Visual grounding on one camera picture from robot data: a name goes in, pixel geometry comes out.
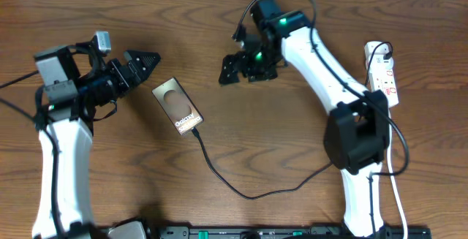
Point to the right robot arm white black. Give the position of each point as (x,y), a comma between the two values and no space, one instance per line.
(357,132)

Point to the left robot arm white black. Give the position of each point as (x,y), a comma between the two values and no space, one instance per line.
(76,81)

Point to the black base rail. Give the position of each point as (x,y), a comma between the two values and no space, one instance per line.
(136,229)

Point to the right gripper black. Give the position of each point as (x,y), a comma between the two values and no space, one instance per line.
(229,62)

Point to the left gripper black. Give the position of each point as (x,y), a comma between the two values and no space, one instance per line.
(134,67)

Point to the white power strip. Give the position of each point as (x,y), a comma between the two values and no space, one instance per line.
(379,70)

